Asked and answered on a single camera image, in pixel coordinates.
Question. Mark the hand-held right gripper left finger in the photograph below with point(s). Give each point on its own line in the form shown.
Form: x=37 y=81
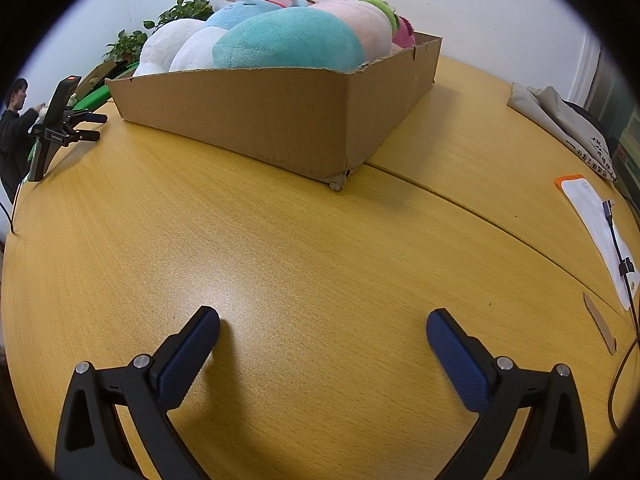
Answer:
x=187 y=360

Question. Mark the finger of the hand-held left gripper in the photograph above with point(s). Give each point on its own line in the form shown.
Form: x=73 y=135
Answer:
x=92 y=118
x=87 y=136

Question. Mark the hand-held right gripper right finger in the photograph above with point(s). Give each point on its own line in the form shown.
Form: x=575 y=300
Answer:
x=457 y=360

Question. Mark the white panda plush toy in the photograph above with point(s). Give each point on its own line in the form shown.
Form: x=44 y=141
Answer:
x=165 y=42

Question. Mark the brown cardboard box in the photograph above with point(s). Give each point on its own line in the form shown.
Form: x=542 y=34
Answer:
x=240 y=110

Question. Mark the blue cat plush toy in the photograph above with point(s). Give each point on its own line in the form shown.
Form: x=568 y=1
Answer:
x=235 y=14

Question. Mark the pig plush toy teal body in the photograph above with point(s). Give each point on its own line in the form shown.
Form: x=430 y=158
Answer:
x=290 y=40

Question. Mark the green board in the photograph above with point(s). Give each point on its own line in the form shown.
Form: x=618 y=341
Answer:
x=95 y=96

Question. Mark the brown cardboard piece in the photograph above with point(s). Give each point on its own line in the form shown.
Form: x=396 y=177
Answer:
x=95 y=74

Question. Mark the green potted plant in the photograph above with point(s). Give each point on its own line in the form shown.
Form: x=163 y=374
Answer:
x=122 y=46
x=185 y=10

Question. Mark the small cardboard strip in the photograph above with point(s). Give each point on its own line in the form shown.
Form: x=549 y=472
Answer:
x=600 y=322

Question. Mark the white paper sheet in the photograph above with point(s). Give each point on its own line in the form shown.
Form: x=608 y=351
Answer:
x=590 y=220

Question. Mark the grey cloth bag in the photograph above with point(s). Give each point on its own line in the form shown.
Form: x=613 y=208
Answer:
x=550 y=110

